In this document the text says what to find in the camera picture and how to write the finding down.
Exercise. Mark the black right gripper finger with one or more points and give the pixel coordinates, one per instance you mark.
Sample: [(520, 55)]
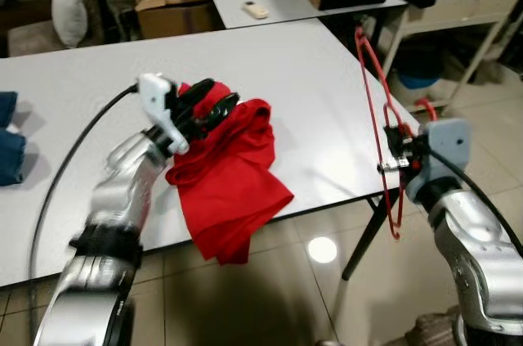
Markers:
[(392, 137), (392, 159)]

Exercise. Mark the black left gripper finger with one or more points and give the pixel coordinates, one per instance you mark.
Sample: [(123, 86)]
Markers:
[(219, 112), (196, 93)]

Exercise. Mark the red garment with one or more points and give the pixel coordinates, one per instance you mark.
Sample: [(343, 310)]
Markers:
[(229, 190)]

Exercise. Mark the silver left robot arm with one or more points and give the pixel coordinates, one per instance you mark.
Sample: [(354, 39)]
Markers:
[(106, 199)]

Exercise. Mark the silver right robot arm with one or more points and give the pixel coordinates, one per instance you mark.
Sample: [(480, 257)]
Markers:
[(482, 256)]

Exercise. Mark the blue basin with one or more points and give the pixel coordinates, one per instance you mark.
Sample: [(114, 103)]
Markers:
[(421, 80)]

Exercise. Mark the open brown cardboard box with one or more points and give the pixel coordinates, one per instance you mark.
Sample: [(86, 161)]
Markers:
[(176, 15)]

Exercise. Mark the white remote control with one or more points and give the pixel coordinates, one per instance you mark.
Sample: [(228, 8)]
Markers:
[(256, 10)]

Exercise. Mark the white pillow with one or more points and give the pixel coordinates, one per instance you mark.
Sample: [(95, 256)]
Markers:
[(69, 11)]

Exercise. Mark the white side table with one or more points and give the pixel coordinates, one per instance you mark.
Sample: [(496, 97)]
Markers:
[(466, 4)]

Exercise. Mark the dark blue garment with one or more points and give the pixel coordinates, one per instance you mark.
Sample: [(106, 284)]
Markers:
[(10, 154)]

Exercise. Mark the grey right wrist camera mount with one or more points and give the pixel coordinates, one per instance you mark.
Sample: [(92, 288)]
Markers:
[(445, 146)]

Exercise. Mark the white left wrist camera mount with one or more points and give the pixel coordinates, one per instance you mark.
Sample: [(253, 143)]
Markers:
[(155, 105)]

